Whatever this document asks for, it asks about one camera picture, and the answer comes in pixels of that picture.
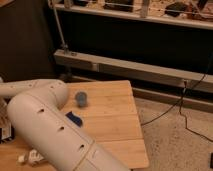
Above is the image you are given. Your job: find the red and white packet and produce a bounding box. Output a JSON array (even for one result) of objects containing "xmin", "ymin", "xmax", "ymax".
[{"xmin": 0, "ymin": 98, "xmax": 14, "ymax": 144}]

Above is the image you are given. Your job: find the wooden shelf ledge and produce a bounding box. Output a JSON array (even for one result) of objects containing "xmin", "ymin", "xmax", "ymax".
[{"xmin": 48, "ymin": 0, "xmax": 213, "ymax": 31}]

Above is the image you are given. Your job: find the blue grey round cup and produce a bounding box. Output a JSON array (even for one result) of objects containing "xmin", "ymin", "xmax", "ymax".
[{"xmin": 75, "ymin": 92, "xmax": 87, "ymax": 107}]

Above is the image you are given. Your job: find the black cable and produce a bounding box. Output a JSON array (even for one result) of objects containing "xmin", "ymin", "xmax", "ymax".
[{"xmin": 139, "ymin": 56, "xmax": 213, "ymax": 144}]

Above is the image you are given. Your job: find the metal pole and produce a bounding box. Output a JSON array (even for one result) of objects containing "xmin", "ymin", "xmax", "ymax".
[{"xmin": 50, "ymin": 0, "xmax": 68, "ymax": 53}]

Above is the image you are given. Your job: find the white plastic bottle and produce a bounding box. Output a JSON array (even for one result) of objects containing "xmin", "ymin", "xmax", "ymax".
[{"xmin": 18, "ymin": 149, "xmax": 44, "ymax": 166}]

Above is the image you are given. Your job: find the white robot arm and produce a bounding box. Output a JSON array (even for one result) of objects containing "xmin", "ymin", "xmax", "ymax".
[{"xmin": 0, "ymin": 79, "xmax": 130, "ymax": 171}]

